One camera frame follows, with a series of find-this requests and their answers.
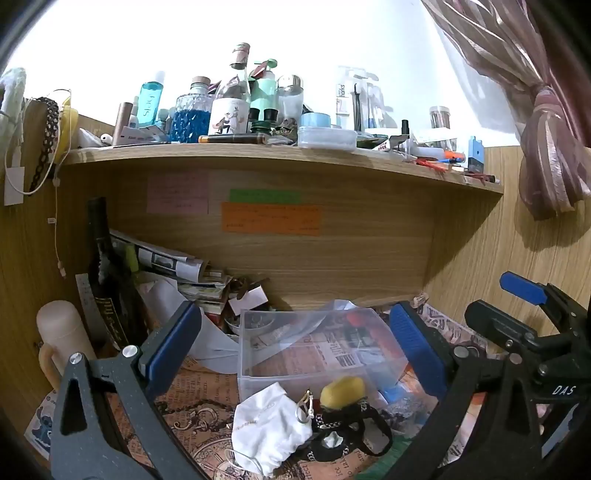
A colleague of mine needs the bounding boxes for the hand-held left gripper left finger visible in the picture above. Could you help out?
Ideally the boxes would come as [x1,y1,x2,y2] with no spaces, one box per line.
[50,301,208,480]

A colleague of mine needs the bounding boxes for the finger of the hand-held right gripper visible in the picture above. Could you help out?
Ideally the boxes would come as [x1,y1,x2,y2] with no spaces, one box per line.
[464,299,540,355]
[500,271,591,334]

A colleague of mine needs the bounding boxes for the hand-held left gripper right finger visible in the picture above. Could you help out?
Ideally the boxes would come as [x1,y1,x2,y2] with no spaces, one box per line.
[389,302,543,480]

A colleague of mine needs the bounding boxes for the yellow soft sponge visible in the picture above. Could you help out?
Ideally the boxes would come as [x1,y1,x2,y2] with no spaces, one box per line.
[320,376,367,411]

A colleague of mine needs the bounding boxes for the black patterned strap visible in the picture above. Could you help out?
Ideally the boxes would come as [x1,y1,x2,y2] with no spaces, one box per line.
[295,398,394,463]

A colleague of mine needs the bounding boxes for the clear plastic storage box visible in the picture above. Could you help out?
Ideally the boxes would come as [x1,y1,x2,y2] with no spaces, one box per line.
[238,307,411,418]

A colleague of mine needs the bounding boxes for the white cloth pouch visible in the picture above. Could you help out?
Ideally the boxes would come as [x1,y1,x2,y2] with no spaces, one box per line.
[231,381,315,477]

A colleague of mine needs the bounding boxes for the pile of papers and booklets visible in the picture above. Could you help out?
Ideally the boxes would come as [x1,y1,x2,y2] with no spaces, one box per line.
[108,228,278,374]

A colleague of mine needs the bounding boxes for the white bowl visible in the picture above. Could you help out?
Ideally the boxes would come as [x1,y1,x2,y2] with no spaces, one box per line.
[225,313,278,339]

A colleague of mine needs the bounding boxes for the vintage print table cover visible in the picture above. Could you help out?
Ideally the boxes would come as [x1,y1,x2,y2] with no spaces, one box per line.
[23,295,509,480]

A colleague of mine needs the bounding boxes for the black wine bottle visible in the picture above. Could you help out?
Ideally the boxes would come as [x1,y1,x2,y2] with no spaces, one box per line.
[87,198,148,352]

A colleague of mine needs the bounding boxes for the cream plastic bottle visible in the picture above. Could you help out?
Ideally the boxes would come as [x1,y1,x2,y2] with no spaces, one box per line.
[36,300,98,391]

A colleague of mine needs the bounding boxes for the blue small box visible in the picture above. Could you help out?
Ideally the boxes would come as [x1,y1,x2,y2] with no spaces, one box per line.
[467,136,485,171]

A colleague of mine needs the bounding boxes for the pink sticky note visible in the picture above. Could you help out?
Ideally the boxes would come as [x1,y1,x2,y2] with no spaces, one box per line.
[147,172,209,215]

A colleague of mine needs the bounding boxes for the orange sticky note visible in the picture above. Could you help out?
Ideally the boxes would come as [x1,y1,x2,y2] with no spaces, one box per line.
[221,202,322,236]

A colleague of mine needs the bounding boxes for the blue cartoon sticker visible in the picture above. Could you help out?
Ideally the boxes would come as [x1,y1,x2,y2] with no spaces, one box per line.
[23,390,61,460]

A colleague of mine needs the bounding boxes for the green sticky note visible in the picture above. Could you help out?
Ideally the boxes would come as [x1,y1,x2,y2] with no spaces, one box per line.
[229,188,302,204]

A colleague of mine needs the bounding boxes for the striped mauve curtain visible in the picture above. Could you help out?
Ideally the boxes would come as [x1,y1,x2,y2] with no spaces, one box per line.
[420,0,591,221]

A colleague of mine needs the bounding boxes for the wooden shelf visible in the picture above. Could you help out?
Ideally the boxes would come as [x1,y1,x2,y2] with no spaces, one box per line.
[59,141,505,311]

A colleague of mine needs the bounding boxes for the amber pen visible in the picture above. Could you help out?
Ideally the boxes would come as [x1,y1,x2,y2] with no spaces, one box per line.
[198,134,266,144]

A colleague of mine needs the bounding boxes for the glass bottle with blue beads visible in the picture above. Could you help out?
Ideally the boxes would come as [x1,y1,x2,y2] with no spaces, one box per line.
[171,76,217,144]

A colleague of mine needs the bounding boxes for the brown cardboard tube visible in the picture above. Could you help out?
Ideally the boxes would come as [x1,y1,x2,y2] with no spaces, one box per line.
[113,102,134,139]

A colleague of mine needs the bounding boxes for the clear lidded plastic container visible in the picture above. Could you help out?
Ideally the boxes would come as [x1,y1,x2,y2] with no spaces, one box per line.
[297,126,358,150]

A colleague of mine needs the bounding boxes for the tall clear illustrated bottle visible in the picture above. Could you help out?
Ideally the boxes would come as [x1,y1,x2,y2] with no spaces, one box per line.
[209,42,252,137]

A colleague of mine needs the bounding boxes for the black lace band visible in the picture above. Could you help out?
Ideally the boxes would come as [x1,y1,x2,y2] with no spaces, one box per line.
[28,96,61,193]

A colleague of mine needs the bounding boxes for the yellow hanging item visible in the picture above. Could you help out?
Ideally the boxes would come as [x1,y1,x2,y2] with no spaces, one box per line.
[59,97,80,153]

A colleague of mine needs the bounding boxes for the blue liquid bottle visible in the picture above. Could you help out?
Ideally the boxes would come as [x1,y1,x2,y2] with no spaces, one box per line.
[137,71,166,130]

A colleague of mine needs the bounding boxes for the packaged tool set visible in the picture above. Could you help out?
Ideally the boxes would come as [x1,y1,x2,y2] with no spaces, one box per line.
[335,65,385,131]

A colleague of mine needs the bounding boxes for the light blue tape roll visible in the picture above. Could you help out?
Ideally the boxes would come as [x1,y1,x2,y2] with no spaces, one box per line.
[299,112,332,130]

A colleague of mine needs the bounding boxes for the green spray bottle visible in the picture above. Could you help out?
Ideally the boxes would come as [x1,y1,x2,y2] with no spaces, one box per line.
[249,59,279,121]

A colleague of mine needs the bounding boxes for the glass jar with silver lid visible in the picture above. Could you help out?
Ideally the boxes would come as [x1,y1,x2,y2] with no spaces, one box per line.
[276,75,305,124]

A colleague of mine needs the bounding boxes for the white fluffy cloth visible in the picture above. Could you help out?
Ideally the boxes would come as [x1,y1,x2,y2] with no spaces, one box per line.
[0,67,27,139]

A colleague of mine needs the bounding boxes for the white charger with cable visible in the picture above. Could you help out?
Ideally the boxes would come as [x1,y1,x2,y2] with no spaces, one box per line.
[2,88,70,280]

